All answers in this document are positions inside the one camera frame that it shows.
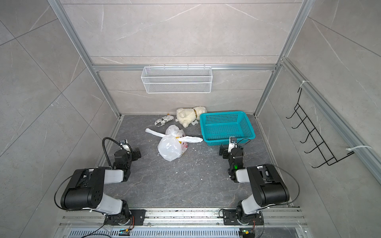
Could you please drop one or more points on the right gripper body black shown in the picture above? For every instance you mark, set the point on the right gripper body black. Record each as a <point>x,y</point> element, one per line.
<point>226,153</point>

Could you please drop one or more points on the white printed plastic bag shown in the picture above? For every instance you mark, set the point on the white printed plastic bag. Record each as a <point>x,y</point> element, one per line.
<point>173,143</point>

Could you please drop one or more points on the aluminium mounting rail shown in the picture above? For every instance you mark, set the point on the aluminium mounting rail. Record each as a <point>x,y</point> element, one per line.
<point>217,217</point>

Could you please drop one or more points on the white wire mesh basket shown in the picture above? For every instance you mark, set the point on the white wire mesh basket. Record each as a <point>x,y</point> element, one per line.
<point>177,79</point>

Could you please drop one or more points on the black wire hook rack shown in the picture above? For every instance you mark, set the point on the black wire hook rack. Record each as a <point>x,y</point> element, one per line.
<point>314,135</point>

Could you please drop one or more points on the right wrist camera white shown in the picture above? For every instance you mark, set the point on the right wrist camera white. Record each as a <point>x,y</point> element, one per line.
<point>232,144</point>

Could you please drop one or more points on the white plush bear toy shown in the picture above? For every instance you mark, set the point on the white plush bear toy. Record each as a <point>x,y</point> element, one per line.
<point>186,116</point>

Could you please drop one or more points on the small white toy car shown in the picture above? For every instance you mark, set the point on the small white toy car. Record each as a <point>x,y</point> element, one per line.
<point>163,120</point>

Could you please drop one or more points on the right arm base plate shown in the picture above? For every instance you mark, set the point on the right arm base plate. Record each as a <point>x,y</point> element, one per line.
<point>232,217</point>

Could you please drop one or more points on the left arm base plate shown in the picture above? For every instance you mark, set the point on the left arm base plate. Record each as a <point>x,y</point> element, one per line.
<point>132,217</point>

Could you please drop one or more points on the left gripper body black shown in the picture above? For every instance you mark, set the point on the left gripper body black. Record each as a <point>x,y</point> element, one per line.
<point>134,156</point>

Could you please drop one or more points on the teal plastic basket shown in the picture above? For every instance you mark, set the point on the teal plastic basket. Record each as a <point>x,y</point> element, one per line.
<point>217,128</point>

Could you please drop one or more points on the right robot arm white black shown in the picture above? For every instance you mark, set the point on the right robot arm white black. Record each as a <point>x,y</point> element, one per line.
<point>268,188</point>

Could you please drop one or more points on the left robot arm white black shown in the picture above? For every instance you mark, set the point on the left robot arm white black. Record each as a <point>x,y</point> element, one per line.
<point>85,189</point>

